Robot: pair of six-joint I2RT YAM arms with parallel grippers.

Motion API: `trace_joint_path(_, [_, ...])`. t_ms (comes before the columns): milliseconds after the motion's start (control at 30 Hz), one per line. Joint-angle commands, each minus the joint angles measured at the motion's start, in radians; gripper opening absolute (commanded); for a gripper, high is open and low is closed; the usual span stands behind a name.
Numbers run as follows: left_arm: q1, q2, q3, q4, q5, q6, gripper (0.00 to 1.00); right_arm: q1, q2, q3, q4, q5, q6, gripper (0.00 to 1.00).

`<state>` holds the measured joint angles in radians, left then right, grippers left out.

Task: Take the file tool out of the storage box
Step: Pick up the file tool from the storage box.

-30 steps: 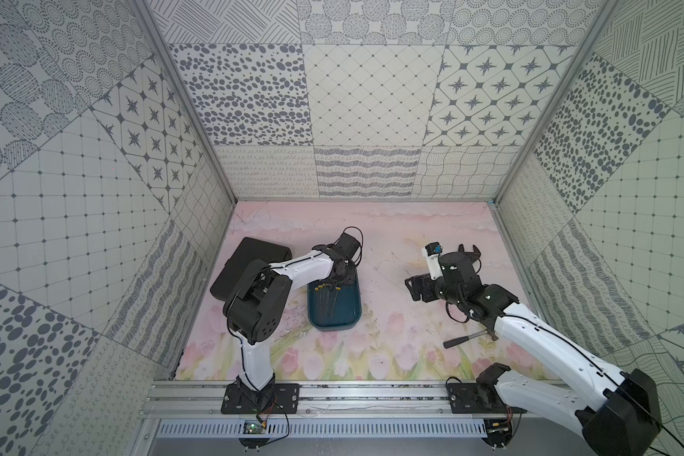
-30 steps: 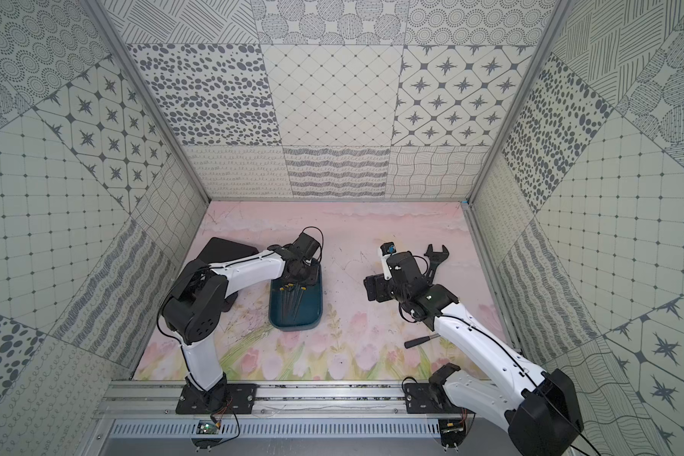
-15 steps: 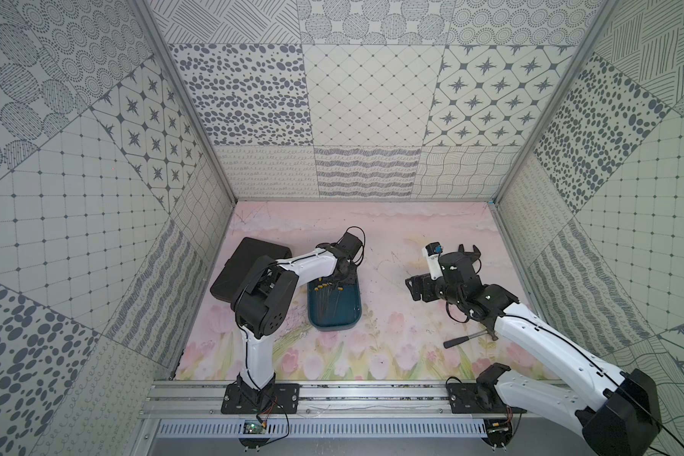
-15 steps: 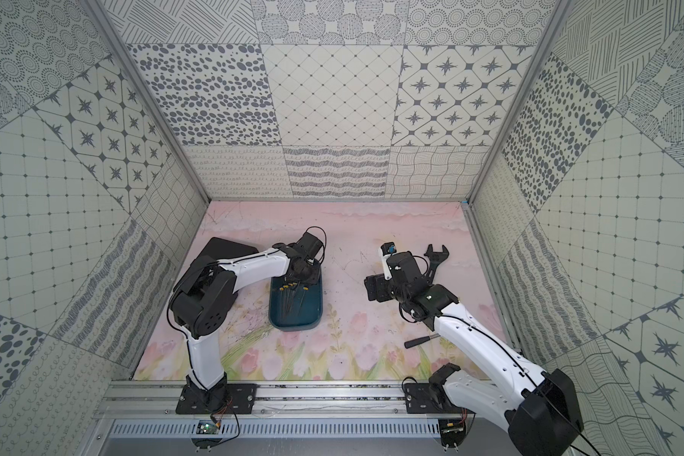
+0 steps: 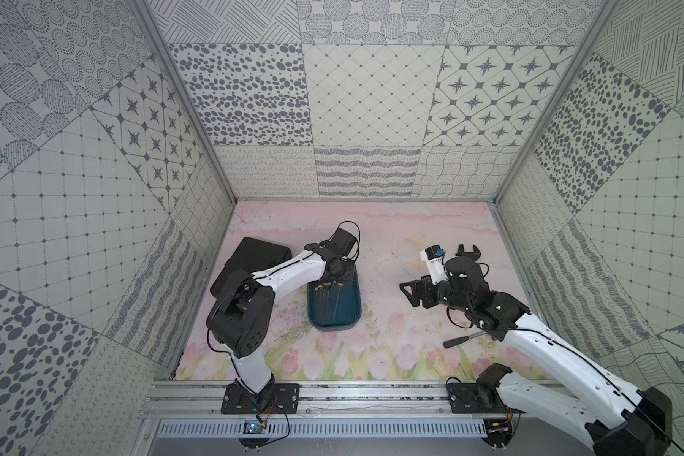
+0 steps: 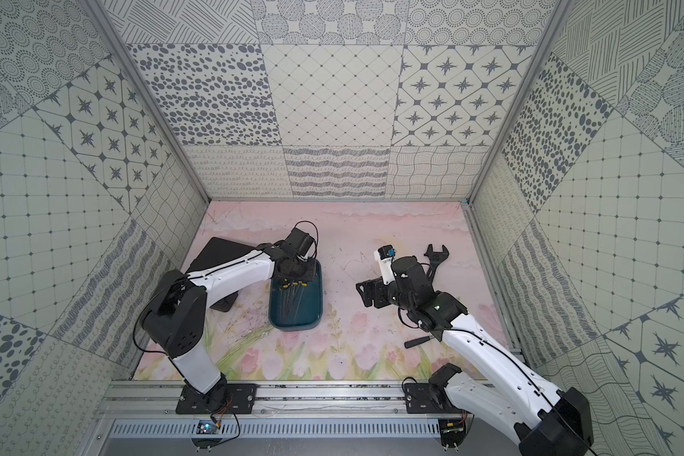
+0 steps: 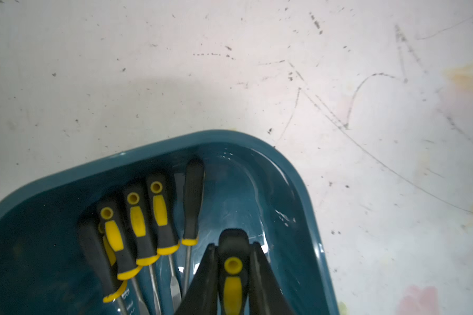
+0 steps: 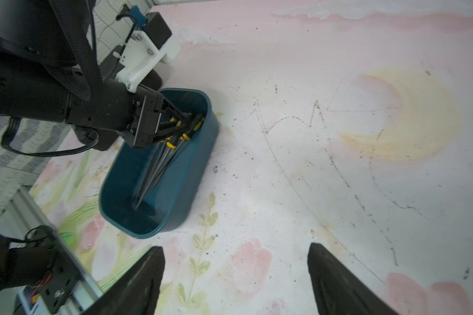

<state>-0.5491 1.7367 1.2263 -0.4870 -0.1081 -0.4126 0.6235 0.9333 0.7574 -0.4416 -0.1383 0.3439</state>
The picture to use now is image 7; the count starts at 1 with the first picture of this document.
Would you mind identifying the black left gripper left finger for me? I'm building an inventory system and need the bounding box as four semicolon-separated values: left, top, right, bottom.
174;244;219;315

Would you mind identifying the file with black yellow handle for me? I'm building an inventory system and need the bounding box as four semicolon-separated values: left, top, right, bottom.
218;228;250;314

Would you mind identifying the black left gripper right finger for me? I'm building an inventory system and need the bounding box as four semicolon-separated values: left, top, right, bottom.
248;242;295;315

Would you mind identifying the teal plastic storage box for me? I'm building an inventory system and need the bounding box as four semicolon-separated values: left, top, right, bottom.
0;131;338;314

